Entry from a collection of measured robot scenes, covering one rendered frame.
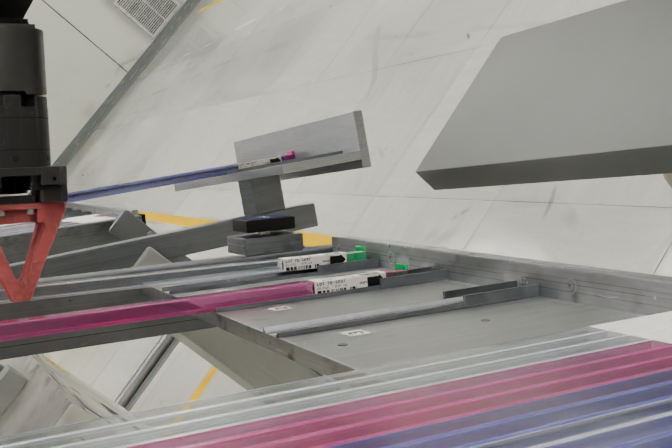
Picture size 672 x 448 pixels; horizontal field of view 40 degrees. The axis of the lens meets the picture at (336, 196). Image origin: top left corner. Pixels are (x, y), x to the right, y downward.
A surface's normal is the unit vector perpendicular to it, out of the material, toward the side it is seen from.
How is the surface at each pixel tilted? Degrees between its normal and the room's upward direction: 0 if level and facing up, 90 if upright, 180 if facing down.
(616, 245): 0
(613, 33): 0
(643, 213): 0
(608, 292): 43
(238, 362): 90
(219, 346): 90
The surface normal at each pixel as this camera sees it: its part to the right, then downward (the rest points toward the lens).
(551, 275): -0.89, 0.08
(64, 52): 0.44, 0.02
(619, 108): -0.70, -0.61
